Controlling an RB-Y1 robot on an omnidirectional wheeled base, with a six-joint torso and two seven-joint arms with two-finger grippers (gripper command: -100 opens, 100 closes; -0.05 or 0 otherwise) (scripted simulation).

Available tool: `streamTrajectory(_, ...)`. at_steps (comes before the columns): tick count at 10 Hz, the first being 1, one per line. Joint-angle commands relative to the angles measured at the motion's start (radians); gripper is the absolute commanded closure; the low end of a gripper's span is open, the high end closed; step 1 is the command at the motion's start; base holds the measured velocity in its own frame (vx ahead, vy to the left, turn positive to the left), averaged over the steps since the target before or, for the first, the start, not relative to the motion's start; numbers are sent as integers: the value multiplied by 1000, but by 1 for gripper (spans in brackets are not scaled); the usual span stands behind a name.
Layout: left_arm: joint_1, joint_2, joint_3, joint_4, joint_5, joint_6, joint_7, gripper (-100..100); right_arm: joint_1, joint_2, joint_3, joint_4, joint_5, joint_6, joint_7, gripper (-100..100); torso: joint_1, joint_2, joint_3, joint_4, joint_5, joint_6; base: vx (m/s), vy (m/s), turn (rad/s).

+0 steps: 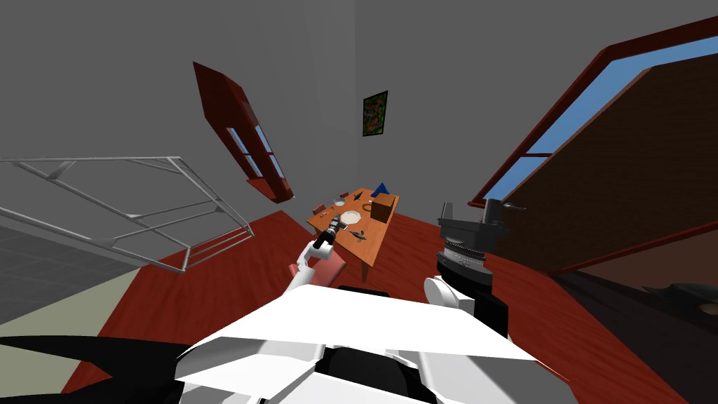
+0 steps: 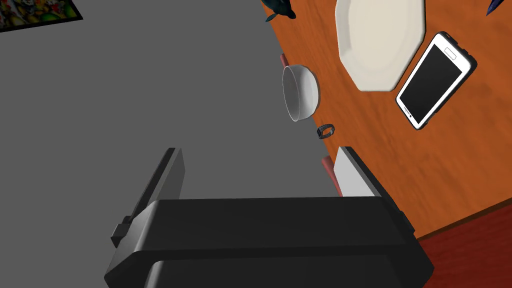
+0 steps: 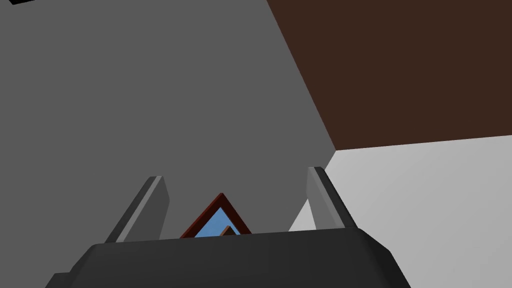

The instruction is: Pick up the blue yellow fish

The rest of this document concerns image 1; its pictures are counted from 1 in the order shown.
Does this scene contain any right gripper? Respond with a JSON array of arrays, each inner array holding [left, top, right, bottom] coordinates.
[[437, 198, 511, 255]]

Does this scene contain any orange wooden table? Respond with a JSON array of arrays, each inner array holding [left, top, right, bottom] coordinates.
[[305, 182, 401, 283]]

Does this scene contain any red chair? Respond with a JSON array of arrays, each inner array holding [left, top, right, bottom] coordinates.
[[288, 250, 346, 290]]

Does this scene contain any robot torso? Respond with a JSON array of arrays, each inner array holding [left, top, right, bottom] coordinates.
[[173, 283, 569, 404]]

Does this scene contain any dark red window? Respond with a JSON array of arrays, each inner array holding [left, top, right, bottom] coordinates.
[[192, 61, 296, 205]]

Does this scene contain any brown wooden door leaf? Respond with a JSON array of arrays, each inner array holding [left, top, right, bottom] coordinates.
[[493, 53, 718, 276]]

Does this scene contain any green picture on wall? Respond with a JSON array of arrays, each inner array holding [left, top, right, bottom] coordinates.
[[362, 90, 389, 138]]

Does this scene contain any grey metal frame rack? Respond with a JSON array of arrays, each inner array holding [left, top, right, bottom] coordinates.
[[0, 156, 256, 275]]

